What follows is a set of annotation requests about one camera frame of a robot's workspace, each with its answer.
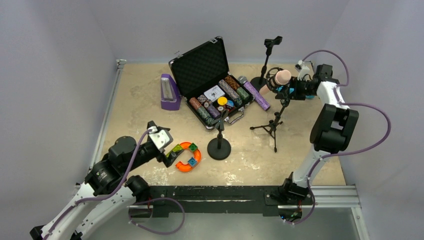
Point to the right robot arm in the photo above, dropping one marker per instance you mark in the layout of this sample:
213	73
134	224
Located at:
331	133

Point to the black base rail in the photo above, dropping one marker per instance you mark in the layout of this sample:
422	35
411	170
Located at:
267	200

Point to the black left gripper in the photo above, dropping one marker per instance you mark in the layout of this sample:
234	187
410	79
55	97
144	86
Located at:
162	154

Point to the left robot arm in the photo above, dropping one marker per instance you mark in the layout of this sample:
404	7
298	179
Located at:
108	188

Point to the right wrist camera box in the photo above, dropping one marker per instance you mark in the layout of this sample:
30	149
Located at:
302	69

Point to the beige pink microphone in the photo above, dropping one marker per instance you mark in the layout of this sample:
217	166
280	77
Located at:
275	78

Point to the lime green long brick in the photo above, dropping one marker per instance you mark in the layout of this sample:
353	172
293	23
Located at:
175	152

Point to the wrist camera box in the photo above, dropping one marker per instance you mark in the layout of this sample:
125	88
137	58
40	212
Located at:
161	139
302	69

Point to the purple metronome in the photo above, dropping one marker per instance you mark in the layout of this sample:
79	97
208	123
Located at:
170	95

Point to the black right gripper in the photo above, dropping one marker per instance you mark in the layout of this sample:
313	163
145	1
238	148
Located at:
287	88

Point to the green square brick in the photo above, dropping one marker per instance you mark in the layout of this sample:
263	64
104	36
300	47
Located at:
193	147

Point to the black tripod shock-mount stand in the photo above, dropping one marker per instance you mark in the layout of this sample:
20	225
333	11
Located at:
272	125

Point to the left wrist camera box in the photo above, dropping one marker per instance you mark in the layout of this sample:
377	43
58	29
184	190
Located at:
161	139

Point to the blue square brick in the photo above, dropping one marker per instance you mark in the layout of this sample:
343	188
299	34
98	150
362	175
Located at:
192	162

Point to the purple glitter microphone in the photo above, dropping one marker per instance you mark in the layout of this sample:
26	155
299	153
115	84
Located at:
257	96

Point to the white playing card box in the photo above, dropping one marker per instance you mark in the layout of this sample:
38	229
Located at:
214	93

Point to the black poker chip case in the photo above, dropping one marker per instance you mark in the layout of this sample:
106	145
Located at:
200	69

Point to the yellow dealer button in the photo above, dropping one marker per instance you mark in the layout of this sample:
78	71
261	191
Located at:
222	101

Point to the orange curved toy track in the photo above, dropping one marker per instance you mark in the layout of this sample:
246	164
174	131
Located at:
185	167

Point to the black round-base stand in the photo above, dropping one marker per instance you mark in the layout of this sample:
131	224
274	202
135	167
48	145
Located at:
258	82
219	148

